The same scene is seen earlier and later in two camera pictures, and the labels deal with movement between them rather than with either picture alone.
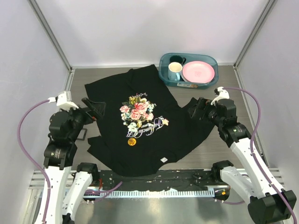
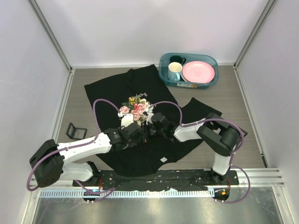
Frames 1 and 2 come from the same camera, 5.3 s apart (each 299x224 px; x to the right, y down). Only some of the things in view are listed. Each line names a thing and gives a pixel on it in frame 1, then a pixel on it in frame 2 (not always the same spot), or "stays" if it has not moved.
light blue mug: x=174 y=68 stays
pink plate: x=198 y=72 stays
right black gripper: x=203 y=104 → x=148 y=137
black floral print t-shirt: x=145 y=129 stays
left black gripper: x=97 y=108 → x=133 y=142
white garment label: x=163 y=159 stays
